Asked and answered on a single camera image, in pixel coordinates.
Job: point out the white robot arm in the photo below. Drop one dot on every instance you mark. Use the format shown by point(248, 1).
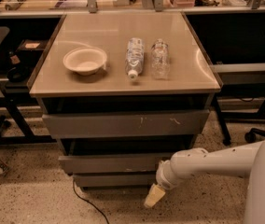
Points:
point(247, 160)

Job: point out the labelled plastic water bottle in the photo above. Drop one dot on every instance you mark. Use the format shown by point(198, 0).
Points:
point(134, 58)

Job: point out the grey drawer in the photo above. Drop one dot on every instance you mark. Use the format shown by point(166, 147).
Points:
point(116, 163)
point(125, 124)
point(114, 180)

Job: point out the grey drawer cabinet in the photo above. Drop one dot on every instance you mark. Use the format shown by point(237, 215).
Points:
point(191, 83)

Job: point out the clear empty plastic bottle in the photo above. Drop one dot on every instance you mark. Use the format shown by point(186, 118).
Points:
point(160, 65)

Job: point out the grey top drawer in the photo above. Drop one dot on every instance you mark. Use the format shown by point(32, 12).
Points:
point(125, 124)

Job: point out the black office chair base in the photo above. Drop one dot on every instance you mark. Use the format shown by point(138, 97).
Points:
point(254, 135)

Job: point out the grey bottom drawer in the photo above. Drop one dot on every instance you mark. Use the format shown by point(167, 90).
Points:
point(114, 180)

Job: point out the black desk leg frame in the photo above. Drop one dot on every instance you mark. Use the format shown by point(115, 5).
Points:
point(222, 122)

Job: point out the white paper bowl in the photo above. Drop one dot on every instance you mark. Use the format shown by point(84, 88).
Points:
point(85, 61)

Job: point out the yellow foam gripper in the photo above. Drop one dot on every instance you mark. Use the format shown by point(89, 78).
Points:
point(164, 179)

